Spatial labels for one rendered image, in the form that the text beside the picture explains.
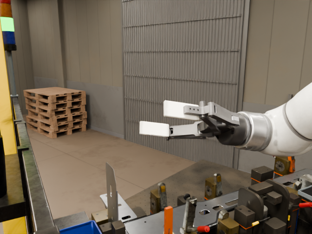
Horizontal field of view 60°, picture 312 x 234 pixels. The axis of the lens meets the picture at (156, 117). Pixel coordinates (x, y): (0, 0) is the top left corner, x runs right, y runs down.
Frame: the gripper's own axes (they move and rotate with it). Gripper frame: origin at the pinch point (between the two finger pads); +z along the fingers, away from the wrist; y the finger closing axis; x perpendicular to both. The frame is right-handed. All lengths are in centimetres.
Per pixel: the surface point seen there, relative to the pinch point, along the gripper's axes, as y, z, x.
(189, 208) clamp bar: 50, -34, -18
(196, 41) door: 259, -170, 222
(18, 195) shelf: 27.1, 24.9, -14.3
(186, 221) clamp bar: 54, -35, -23
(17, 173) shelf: 39.1, 26.9, -8.0
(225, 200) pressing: 78, -72, -14
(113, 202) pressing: 61, -7, -16
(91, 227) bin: 61, 1, -24
